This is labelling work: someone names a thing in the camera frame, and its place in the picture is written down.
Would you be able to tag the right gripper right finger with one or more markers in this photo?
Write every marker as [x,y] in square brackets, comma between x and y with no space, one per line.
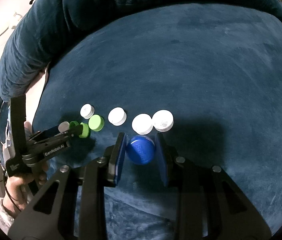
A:
[161,156]

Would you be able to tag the green bottle cap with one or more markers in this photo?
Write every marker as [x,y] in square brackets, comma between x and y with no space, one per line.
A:
[96,123]
[85,130]
[73,124]

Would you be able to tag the dark blue velvet blanket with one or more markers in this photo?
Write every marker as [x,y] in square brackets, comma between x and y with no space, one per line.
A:
[216,65]

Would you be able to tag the person left hand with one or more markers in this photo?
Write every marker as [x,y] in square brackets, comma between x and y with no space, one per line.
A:
[15,199]

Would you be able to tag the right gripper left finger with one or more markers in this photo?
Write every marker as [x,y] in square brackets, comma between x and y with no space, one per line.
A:
[51,213]

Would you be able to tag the white bottle cap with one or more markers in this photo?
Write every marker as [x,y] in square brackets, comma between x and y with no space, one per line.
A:
[142,124]
[163,120]
[87,111]
[63,127]
[117,116]

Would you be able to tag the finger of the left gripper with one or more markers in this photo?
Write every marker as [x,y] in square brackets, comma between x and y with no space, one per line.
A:
[74,132]
[47,135]

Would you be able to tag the blue bottle cap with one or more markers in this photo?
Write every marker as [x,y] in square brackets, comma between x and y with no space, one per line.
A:
[140,150]

